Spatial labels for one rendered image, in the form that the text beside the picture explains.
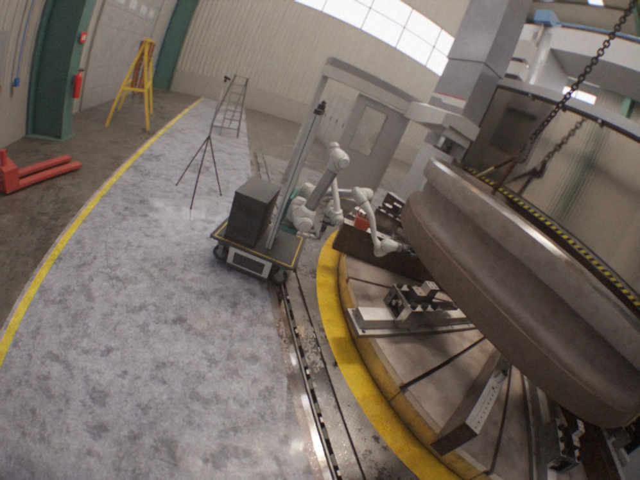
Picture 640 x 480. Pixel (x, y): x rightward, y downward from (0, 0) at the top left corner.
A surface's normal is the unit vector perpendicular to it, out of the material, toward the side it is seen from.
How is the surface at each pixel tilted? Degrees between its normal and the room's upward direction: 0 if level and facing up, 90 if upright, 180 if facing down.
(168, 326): 0
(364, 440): 0
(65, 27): 90
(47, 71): 90
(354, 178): 90
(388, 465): 0
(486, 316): 90
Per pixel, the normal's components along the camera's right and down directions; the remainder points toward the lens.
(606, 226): -0.89, -0.16
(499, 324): -0.79, 0.00
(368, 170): 0.25, 0.56
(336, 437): 0.36, -0.81
